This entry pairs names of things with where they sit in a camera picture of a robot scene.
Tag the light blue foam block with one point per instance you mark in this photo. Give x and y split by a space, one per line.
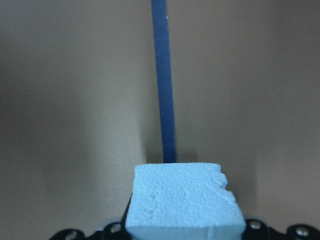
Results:
183 201

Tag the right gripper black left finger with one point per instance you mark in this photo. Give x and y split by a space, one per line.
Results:
112 231

